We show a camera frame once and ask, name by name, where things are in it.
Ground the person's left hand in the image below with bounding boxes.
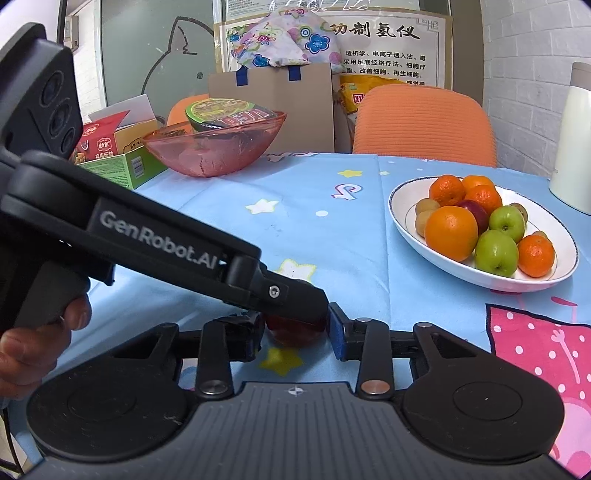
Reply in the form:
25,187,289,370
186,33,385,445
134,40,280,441
0,293,93,400

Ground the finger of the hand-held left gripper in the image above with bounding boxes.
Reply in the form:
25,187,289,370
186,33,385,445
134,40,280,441
225,253,330,334

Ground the pink transparent bowl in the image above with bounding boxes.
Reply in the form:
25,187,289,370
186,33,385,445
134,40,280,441
141,111,287,178

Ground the green cardboard box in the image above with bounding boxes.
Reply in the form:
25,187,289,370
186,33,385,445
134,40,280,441
76,119,168,191

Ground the floral cloth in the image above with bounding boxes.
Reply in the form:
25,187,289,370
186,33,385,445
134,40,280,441
229,10,345,75

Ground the dark red plum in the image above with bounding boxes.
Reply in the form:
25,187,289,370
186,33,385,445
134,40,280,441
455,199,490,234
265,314,327,348

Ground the white thermos jug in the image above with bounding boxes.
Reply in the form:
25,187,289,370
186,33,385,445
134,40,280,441
549,62,591,213

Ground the brown cardboard box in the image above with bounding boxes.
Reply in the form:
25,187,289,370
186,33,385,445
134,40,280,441
208,63,336,154

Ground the blue printed tablecloth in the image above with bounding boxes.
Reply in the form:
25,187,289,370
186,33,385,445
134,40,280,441
9,152,591,480

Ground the instant noodle cup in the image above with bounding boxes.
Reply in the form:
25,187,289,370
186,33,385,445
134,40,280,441
185,98,278,135

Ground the white plate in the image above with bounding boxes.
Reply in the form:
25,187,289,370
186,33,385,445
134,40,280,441
388,176,579,293

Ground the orange chair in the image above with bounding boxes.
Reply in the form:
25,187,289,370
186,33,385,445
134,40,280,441
353,84,499,168
166,93,211,127

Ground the brown kiwi front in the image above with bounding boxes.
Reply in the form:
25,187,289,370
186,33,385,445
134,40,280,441
414,211,435,239

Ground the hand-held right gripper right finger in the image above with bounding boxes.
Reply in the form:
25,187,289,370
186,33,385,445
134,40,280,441
327,302,490,401

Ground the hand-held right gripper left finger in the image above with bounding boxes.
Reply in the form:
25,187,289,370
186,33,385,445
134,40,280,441
110,313,267,401

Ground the red snack box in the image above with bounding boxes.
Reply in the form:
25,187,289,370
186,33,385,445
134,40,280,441
69,111,133,165

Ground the green apple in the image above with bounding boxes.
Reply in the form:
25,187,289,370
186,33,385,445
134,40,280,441
475,229,520,278
488,205,526,244

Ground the large orange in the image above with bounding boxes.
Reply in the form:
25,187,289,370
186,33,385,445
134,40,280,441
425,205,479,263

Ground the wall poster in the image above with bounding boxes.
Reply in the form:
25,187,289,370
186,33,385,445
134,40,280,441
217,11,454,91

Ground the yellow snack bag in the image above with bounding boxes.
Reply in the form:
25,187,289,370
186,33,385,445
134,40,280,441
339,75,411,139

